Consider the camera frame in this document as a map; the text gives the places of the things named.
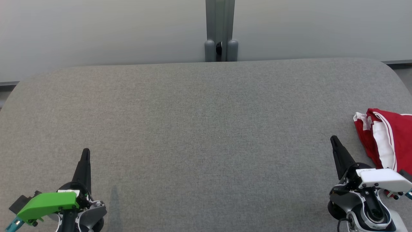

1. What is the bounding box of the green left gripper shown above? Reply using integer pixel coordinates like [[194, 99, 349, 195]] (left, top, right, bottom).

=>
[[16, 148, 92, 226]]

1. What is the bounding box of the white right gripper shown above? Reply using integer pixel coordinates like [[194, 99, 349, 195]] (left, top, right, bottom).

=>
[[330, 135, 412, 194]]

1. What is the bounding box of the red and white jersey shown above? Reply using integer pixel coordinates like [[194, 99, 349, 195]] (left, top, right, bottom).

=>
[[353, 108, 412, 176]]

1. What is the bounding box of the left camera cable teal plug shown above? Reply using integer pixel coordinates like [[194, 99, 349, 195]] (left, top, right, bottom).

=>
[[5, 217, 24, 232]]

